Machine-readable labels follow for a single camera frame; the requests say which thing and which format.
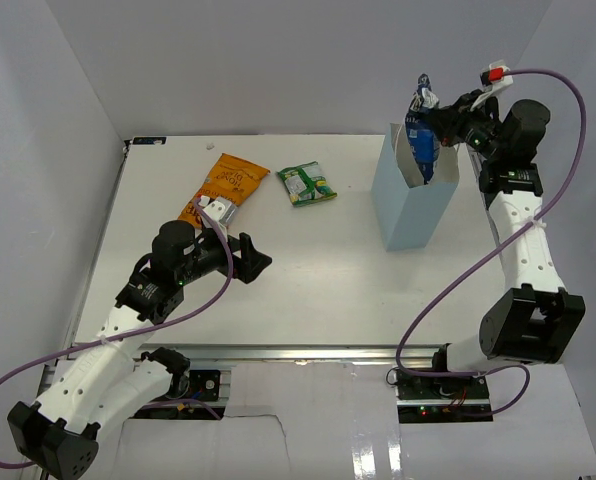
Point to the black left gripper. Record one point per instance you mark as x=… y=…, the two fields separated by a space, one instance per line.
x=252 y=263

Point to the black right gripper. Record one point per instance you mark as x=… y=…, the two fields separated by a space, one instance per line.
x=452 y=121

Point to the blue cookie bag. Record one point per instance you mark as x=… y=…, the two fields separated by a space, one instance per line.
x=422 y=140

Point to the green snack bag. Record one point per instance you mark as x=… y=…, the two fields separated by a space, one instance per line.
x=306 y=184

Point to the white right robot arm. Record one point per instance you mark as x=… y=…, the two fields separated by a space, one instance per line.
x=536 y=317

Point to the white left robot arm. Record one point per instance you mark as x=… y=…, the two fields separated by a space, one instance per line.
x=61 y=430

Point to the orange potato chips bag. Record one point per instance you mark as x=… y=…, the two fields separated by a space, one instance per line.
x=232 y=178

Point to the light blue paper bag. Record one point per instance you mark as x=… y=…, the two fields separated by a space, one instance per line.
x=408 y=211

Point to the white front cardboard panel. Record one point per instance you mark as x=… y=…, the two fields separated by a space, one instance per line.
x=335 y=421

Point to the black label sticker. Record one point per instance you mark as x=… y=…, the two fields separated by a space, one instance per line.
x=149 y=140

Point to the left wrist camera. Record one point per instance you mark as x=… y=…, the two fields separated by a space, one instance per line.
x=220 y=209

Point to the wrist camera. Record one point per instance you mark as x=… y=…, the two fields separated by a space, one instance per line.
x=494 y=79
x=220 y=209

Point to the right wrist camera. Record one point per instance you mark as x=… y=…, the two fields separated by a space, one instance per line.
x=494 y=79

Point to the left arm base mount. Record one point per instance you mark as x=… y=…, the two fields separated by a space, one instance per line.
x=198 y=387

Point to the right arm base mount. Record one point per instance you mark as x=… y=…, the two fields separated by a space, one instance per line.
x=431 y=388

